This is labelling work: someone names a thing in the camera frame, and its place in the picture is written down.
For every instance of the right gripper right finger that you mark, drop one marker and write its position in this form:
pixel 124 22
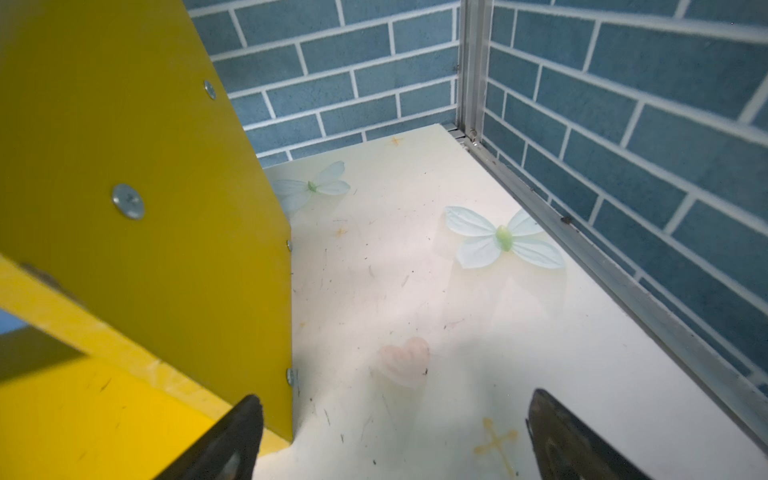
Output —
pixel 567 448

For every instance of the yellow pink blue bookshelf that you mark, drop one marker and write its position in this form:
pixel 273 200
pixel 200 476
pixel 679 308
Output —
pixel 142 247

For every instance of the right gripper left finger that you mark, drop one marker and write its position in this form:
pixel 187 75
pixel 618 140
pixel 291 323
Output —
pixel 228 450

